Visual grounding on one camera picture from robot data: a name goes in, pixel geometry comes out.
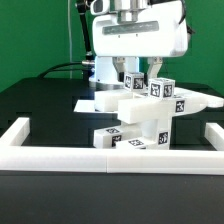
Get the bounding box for white chair back frame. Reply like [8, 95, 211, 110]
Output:
[94, 87, 224, 124]

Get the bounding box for white chair seat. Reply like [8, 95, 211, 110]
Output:
[127, 117, 172, 150]

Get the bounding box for white base tag plate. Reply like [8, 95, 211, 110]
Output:
[74, 99, 95, 113]

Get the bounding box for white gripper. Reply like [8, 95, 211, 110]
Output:
[92, 1, 188, 80]

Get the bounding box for black power cables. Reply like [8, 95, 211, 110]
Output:
[37, 61, 96, 80]

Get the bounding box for white U-shaped obstacle fence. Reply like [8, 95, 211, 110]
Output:
[0, 117, 224, 175]

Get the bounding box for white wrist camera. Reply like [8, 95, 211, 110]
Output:
[90, 0, 114, 16]

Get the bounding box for white tagged nut cube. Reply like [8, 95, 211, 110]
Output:
[124, 72, 144, 92]

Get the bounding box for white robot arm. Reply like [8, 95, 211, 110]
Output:
[90, 0, 188, 89]

